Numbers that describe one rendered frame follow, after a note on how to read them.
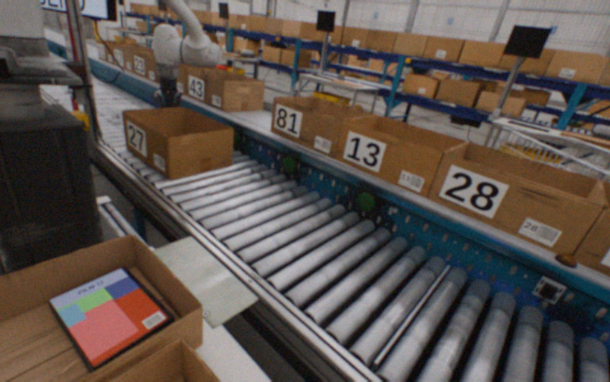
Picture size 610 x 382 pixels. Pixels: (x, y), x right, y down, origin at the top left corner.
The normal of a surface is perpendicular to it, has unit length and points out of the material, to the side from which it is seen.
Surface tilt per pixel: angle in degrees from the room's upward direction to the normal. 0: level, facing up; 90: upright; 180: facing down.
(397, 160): 91
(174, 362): 89
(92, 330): 0
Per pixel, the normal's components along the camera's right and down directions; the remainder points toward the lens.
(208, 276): 0.14, -0.89
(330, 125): -0.65, 0.24
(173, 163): 0.75, 0.39
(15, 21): 0.92, 0.37
